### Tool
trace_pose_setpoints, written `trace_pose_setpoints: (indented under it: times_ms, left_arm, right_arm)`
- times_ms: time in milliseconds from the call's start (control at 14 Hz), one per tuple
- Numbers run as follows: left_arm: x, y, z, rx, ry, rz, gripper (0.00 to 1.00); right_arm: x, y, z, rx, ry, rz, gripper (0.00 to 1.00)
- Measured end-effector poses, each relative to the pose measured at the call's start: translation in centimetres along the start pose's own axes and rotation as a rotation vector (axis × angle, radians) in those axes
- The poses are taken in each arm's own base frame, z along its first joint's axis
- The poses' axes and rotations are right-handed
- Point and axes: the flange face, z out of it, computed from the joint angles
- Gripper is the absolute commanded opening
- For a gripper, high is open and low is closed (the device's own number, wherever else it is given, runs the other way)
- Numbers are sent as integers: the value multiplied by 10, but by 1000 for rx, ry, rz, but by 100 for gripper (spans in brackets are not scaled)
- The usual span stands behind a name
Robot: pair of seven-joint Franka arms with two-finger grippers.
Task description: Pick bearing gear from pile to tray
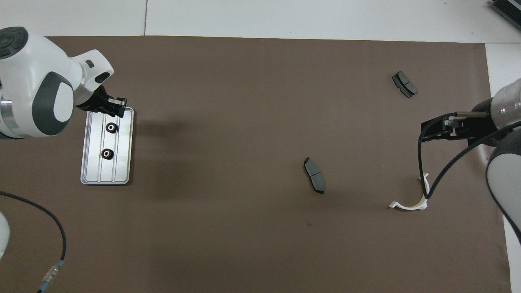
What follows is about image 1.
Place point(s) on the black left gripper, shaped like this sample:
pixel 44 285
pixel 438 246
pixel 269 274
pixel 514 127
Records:
pixel 94 101

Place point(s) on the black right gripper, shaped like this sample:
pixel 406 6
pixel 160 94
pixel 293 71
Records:
pixel 478 128

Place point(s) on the black bearing gear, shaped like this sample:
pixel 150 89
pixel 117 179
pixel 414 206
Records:
pixel 106 154
pixel 111 127

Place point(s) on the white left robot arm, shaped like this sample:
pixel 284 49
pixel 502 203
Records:
pixel 36 81

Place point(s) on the silver metal tray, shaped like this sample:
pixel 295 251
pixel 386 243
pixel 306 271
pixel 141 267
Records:
pixel 122 162

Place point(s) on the dark grey brake pad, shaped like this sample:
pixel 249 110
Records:
pixel 314 175
pixel 405 84

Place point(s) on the grey ribbed device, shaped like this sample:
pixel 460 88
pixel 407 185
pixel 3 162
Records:
pixel 506 9

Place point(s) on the brown table mat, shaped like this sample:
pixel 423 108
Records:
pixel 244 228

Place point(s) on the white curved plastic bracket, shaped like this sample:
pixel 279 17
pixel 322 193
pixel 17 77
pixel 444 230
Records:
pixel 407 206

